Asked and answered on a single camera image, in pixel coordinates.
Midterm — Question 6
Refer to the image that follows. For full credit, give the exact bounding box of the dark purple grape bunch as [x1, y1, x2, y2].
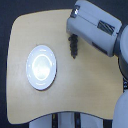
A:
[68, 34, 78, 58]

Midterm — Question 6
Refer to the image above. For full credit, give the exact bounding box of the white table base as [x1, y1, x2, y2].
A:
[29, 112, 103, 128]

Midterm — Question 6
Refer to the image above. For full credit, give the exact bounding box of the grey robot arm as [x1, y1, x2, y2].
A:
[66, 0, 128, 128]

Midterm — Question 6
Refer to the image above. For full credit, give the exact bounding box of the white round plate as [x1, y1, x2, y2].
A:
[26, 45, 57, 90]

